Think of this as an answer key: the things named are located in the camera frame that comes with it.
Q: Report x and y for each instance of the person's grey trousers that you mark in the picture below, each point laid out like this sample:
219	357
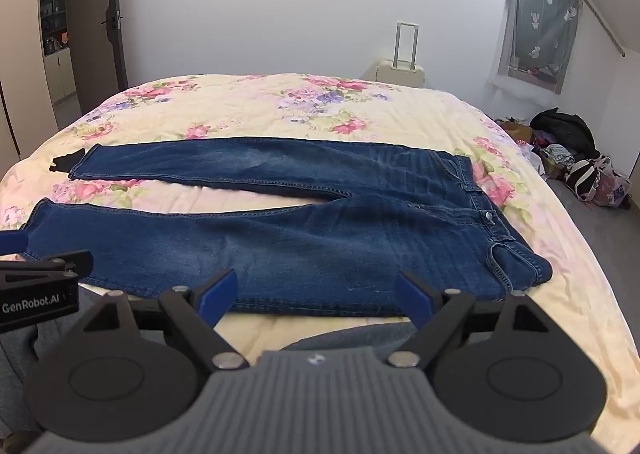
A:
20	364

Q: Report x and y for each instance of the brown door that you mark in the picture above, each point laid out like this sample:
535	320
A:
90	33

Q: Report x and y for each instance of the pile of clothes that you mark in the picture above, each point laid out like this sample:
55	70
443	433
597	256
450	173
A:
542	153

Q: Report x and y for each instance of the floral bed quilt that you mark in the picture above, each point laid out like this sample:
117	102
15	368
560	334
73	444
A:
250	103

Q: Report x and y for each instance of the cream suitcase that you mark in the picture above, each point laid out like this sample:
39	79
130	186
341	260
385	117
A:
400	73

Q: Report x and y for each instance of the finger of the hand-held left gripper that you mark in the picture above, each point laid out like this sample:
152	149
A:
45	268
12	243

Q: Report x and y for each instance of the blue denim pants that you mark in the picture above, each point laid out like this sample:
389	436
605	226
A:
300	244

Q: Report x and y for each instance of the pink bag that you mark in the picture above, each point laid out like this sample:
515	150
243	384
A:
615	186

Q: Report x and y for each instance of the beige wardrobe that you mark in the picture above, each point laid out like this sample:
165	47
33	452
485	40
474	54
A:
20	58

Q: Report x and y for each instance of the black and white striped bag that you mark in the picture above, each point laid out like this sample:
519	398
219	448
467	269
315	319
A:
582	181

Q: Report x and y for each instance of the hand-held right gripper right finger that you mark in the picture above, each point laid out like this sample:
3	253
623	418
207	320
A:
414	295

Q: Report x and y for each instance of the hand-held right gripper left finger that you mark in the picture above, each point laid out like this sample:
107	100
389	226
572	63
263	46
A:
220	295

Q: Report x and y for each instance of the small dark cloth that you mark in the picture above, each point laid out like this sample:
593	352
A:
67	162

